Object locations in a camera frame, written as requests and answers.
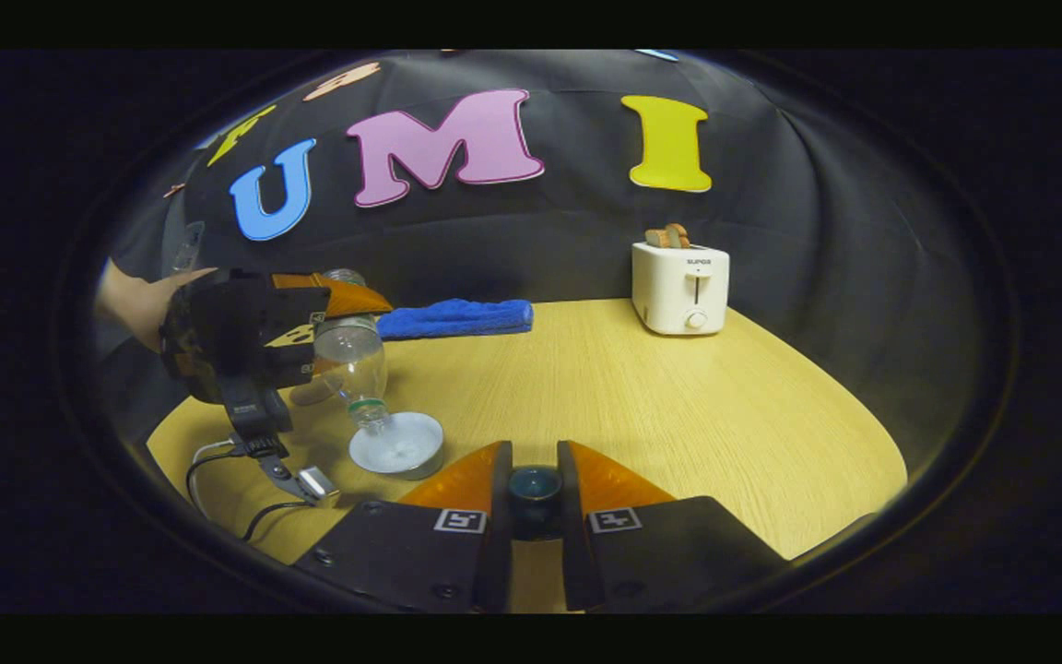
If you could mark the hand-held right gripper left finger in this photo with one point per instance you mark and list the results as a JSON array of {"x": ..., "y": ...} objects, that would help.
[{"x": 499, "y": 563}]

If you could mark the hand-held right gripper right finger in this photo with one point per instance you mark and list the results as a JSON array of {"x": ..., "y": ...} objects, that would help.
[{"x": 572, "y": 563}]

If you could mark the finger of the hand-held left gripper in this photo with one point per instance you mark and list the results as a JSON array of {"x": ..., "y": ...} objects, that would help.
[
  {"x": 351, "y": 297},
  {"x": 296, "y": 337}
]

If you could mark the clear plastic water bottle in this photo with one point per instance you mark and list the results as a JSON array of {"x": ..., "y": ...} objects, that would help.
[{"x": 351, "y": 355}]

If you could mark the blue towel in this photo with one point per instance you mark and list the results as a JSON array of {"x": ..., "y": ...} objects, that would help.
[{"x": 457, "y": 320}]

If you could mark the black backdrop cloth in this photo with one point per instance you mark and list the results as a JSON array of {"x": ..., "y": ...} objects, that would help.
[{"x": 586, "y": 240}]

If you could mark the white toaster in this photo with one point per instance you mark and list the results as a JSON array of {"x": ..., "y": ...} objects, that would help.
[{"x": 678, "y": 295}]

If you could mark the toast bread slice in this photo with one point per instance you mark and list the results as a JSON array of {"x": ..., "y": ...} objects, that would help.
[
  {"x": 656, "y": 238},
  {"x": 678, "y": 234}
]

